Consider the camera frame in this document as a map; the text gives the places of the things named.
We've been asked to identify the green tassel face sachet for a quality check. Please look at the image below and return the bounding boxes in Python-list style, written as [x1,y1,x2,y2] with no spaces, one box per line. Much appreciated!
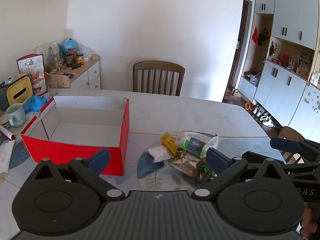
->
[194,158,217,185]

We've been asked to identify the white plastic bag pouch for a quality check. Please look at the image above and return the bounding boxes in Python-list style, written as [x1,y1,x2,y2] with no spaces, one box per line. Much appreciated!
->
[175,131,219,159]

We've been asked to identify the silver zhoushi foil packet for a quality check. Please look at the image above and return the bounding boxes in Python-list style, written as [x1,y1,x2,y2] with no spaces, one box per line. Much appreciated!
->
[168,150,200,177]

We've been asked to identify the yellow small box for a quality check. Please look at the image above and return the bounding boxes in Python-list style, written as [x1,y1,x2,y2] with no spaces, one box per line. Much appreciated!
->
[161,133,178,154]

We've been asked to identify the white tissue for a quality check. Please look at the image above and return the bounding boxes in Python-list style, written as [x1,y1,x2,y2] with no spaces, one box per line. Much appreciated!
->
[148,145,171,163]

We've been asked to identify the wooden chair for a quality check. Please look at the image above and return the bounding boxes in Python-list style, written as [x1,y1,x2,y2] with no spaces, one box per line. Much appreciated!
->
[278,126,304,164]
[133,61,185,96]

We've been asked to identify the red cardboard box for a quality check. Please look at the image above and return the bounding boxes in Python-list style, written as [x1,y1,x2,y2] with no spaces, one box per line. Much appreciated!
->
[20,95,130,176]

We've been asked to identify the blue rubber gloves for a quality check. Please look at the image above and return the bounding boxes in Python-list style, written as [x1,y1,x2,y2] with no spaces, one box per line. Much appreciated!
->
[23,95,50,113]

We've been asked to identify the white wooden sideboard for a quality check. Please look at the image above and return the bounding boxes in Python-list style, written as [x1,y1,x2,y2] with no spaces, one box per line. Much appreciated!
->
[53,54,100,90]

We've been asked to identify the clear drinking glass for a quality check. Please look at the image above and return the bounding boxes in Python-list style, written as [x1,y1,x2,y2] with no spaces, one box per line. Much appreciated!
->
[47,79,57,89]

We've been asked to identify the mint green mug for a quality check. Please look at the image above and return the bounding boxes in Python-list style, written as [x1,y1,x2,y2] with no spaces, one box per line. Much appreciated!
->
[6,102,25,128]

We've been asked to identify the yellow tissue box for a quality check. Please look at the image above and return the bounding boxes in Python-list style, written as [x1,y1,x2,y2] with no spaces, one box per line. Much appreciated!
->
[0,75,33,111]

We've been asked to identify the red white snack bag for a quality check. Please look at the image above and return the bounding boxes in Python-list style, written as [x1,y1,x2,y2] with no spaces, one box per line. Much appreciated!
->
[17,54,48,96]

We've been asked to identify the blue globe toy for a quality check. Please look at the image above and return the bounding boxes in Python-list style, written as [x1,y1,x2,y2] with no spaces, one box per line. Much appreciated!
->
[60,38,76,54]

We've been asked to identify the white wall cabinets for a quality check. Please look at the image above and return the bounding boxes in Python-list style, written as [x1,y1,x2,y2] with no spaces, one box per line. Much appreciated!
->
[238,0,319,141]

